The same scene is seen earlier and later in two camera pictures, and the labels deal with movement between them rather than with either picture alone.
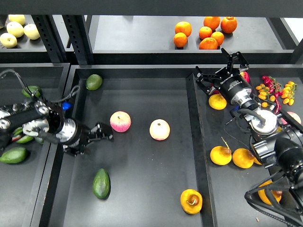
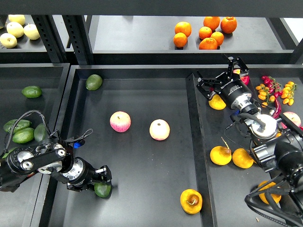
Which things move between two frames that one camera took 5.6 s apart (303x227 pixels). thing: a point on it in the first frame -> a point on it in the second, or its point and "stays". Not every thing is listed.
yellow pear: [191, 201] stays
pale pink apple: [159, 129] stays
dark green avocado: [101, 184] stays
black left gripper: [72, 132] -> [82, 171]
